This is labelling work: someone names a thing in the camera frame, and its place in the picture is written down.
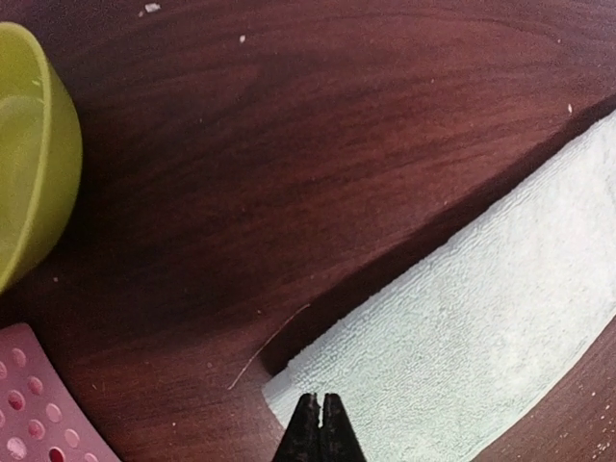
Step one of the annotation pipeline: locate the green towel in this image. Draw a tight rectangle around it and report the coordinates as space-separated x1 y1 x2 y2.
263 115 615 461

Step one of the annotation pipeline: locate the pink plastic basket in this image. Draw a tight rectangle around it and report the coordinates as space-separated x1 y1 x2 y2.
1 323 119 462

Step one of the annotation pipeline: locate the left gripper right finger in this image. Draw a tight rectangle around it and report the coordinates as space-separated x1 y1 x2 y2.
320 394 366 462

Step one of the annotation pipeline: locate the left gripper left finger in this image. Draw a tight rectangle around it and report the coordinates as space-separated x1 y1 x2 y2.
272 394 321 462

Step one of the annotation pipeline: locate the green bowl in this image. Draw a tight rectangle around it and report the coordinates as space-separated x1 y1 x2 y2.
1 22 83 290

